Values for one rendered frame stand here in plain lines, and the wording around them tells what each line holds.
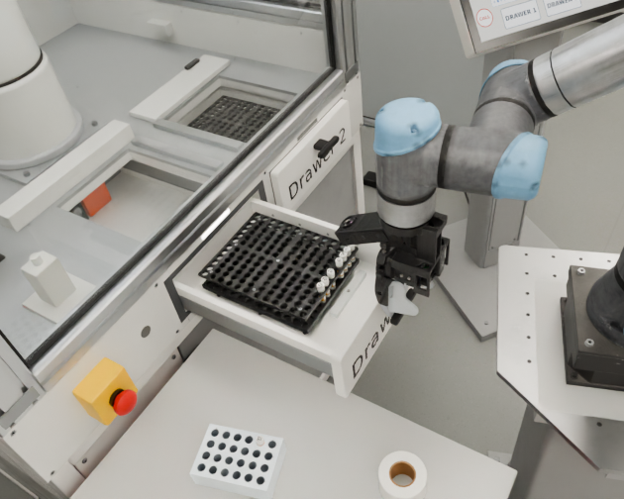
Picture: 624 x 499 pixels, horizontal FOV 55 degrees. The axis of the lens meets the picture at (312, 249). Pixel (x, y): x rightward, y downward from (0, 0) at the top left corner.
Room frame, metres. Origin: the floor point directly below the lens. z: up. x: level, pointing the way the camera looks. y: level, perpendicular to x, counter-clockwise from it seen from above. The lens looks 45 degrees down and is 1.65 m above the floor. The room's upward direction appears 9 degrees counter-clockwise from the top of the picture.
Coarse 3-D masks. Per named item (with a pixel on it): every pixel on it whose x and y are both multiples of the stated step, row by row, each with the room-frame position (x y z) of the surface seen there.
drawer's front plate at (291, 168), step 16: (336, 112) 1.11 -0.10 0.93; (320, 128) 1.06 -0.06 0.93; (336, 128) 1.10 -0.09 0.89; (304, 144) 1.01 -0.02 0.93; (336, 144) 1.10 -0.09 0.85; (288, 160) 0.96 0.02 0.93; (304, 160) 1.00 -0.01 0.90; (272, 176) 0.93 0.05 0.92; (288, 176) 0.95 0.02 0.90; (304, 176) 0.99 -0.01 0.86; (288, 192) 0.94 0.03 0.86; (304, 192) 0.99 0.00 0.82; (288, 208) 0.94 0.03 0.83
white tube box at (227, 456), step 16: (208, 432) 0.47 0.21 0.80; (224, 432) 0.47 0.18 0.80; (240, 432) 0.46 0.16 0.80; (208, 448) 0.45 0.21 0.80; (224, 448) 0.45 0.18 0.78; (240, 448) 0.44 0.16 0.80; (256, 448) 0.43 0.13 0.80; (272, 448) 0.44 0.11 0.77; (208, 464) 0.42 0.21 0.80; (224, 464) 0.42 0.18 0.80; (240, 464) 0.42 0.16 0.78; (256, 464) 0.41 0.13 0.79; (272, 464) 0.40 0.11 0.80; (208, 480) 0.40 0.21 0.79; (224, 480) 0.39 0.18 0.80; (240, 480) 0.39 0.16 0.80; (256, 480) 0.38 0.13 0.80; (272, 480) 0.39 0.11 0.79; (256, 496) 0.37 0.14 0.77
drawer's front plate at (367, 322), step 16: (368, 304) 0.57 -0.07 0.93; (368, 320) 0.55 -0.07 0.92; (352, 336) 0.52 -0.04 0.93; (368, 336) 0.55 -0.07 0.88; (384, 336) 0.59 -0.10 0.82; (336, 352) 0.49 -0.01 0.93; (352, 352) 0.50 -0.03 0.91; (368, 352) 0.54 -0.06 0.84; (336, 368) 0.48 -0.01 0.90; (352, 368) 0.50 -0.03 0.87; (336, 384) 0.49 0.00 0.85; (352, 384) 0.50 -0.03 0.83
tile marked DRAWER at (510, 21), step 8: (536, 0) 1.29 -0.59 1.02; (504, 8) 1.27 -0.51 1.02; (512, 8) 1.28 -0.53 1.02; (520, 8) 1.28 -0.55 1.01; (528, 8) 1.28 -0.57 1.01; (536, 8) 1.28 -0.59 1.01; (504, 16) 1.26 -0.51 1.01; (512, 16) 1.26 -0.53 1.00; (520, 16) 1.27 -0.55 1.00; (528, 16) 1.27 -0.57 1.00; (536, 16) 1.27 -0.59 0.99; (504, 24) 1.25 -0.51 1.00; (512, 24) 1.25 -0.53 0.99; (520, 24) 1.25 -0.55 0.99
